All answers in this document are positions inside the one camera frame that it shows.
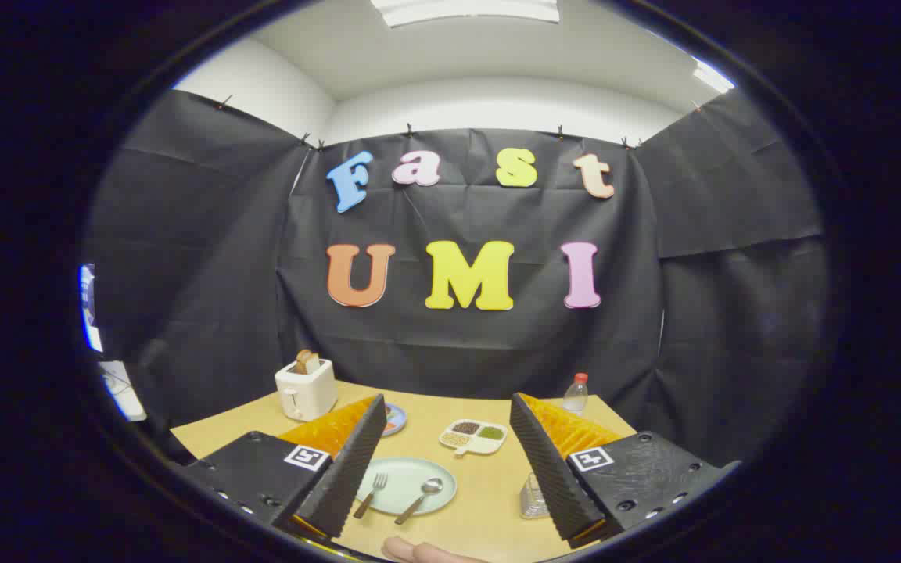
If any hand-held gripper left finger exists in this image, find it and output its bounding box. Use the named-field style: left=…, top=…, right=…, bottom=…
left=177, top=393, right=389, bottom=548

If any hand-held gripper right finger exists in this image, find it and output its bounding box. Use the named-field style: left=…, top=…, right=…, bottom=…
left=508, top=392, right=742, bottom=550

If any fork with wooden handle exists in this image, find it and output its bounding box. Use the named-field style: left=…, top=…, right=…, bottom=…
left=353, top=472, right=389, bottom=520

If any spoon with wooden handle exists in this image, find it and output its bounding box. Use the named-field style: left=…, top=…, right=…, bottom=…
left=394, top=478, right=445, bottom=525

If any light green plate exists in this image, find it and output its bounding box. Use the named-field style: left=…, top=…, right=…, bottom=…
left=354, top=457, right=458, bottom=517

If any white divided dish with beans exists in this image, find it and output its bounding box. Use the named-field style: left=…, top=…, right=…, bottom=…
left=439, top=418, right=508, bottom=457

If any clear water bottle red cap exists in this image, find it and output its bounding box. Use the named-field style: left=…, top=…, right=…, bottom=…
left=562, top=372, right=590, bottom=415

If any white toaster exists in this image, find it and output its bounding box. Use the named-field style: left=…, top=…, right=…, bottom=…
left=275, top=358, right=339, bottom=423

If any black backdrop cloth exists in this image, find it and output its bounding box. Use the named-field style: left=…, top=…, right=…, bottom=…
left=83, top=88, right=831, bottom=470

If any white paper sheet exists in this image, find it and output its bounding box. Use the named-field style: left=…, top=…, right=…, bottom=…
left=99, top=360, right=148, bottom=423

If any small ceiling light panel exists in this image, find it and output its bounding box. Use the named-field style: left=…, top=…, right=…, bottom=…
left=691, top=57, right=736, bottom=95

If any large ceiling light panel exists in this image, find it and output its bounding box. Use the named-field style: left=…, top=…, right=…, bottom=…
left=370, top=0, right=561, bottom=29

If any metal wire basket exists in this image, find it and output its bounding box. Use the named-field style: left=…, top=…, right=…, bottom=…
left=519, top=472, right=551, bottom=520

